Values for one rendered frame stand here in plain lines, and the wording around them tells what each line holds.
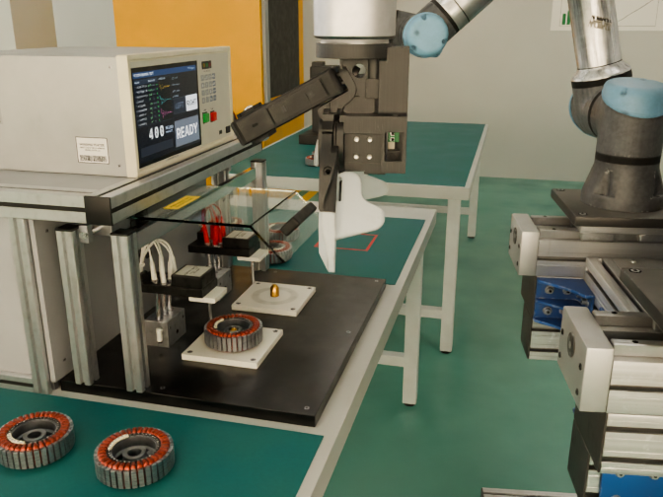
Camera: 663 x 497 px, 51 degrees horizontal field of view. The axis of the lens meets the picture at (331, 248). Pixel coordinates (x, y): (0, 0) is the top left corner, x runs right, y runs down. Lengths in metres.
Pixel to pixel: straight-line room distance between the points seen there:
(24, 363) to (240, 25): 3.86
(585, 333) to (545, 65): 5.59
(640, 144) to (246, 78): 3.84
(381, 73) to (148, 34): 4.64
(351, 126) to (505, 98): 5.86
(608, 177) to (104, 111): 0.92
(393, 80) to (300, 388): 0.70
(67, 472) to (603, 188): 1.04
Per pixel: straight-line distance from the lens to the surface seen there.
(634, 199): 1.38
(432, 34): 1.27
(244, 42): 4.94
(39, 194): 1.18
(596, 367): 0.92
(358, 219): 0.62
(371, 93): 0.65
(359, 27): 0.62
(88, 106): 1.26
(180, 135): 1.37
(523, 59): 6.45
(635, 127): 1.37
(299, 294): 1.57
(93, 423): 1.22
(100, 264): 1.38
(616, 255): 1.42
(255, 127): 0.66
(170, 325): 1.37
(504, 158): 6.56
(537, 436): 2.58
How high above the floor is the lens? 1.37
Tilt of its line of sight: 18 degrees down
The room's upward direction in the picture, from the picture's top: straight up
